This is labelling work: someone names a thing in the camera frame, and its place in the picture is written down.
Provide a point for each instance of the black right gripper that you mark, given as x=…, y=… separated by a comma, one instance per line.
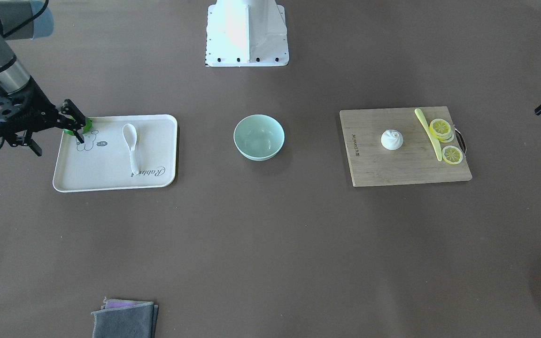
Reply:
x=41, y=109

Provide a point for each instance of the white ceramic spoon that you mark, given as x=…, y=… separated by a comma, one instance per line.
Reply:
x=130, y=136

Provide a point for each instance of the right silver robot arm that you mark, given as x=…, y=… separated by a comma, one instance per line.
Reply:
x=21, y=20

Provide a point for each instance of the light green ceramic bowl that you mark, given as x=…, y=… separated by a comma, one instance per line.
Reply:
x=259, y=137

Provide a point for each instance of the cream rectangular tray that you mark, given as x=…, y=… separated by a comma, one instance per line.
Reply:
x=102, y=162

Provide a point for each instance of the lemon slice stack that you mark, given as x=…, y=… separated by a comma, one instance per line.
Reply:
x=442, y=130

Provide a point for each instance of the yellow plastic knife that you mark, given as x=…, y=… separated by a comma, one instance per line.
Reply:
x=433, y=140

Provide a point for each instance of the bamboo cutting board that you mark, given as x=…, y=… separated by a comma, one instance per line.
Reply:
x=414, y=162

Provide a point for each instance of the grey folded cloth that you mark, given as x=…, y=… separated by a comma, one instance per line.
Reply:
x=125, y=319

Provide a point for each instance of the lemon slice near handle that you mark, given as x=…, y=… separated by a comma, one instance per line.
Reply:
x=452, y=155

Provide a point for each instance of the white pedestal column base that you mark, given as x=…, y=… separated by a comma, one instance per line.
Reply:
x=246, y=33

